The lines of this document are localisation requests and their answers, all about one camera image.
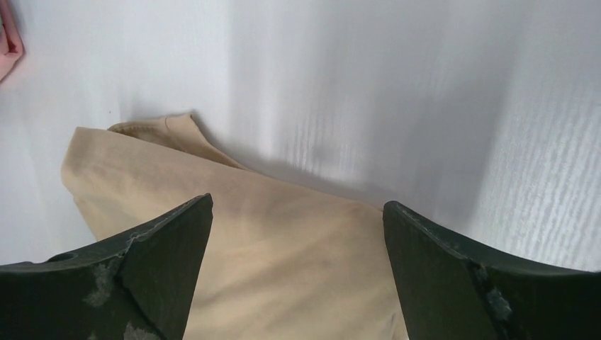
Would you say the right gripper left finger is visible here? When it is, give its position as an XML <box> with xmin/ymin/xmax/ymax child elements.
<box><xmin>1</xmin><ymin>194</ymin><xmax>213</xmax><ymax>339</ymax></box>

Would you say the pink folded t shirt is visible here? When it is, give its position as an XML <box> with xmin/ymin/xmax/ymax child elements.
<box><xmin>1</xmin><ymin>0</ymin><xmax>24</xmax><ymax>81</ymax></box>

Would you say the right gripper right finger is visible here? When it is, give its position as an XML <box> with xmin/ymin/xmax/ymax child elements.
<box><xmin>383</xmin><ymin>201</ymin><xmax>600</xmax><ymax>339</ymax></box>

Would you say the beige t shirt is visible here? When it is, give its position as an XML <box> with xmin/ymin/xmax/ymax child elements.
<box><xmin>62</xmin><ymin>114</ymin><xmax>408</xmax><ymax>339</ymax></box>

